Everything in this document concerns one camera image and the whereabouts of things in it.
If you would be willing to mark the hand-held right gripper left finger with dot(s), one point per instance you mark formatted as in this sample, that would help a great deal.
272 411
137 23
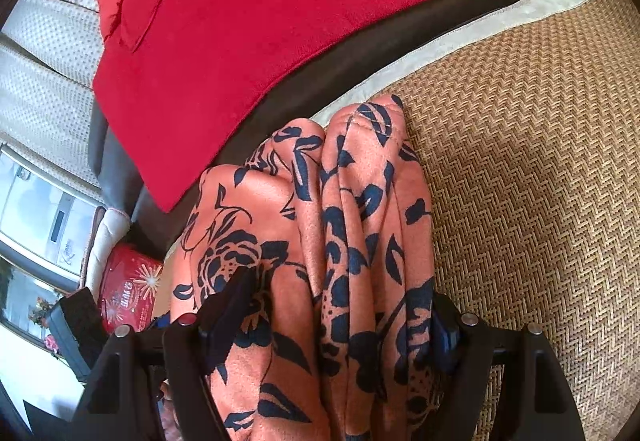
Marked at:
220 326

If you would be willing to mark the orange floral garment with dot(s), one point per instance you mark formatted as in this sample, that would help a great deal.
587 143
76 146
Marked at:
300 246

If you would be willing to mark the woven mat with beige border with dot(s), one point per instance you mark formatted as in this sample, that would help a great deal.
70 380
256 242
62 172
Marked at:
525 171

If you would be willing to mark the white perforated cushion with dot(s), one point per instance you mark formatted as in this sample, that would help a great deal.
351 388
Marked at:
45 96

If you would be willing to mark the red printed box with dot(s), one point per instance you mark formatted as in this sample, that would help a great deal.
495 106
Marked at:
130 286

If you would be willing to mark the black box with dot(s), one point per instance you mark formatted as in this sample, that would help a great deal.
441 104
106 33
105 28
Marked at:
75 326

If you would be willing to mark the beige pillow with pink trim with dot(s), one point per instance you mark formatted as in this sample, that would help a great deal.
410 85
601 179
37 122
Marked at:
112 241

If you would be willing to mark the red blanket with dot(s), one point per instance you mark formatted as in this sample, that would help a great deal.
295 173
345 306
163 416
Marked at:
300 21

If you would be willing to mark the white appliance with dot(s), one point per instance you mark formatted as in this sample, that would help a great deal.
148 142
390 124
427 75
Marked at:
45 211

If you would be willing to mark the dark brown sofa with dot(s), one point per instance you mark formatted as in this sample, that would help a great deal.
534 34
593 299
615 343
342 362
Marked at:
400 38

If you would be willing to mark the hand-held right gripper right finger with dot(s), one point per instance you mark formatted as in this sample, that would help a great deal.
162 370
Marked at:
445 338

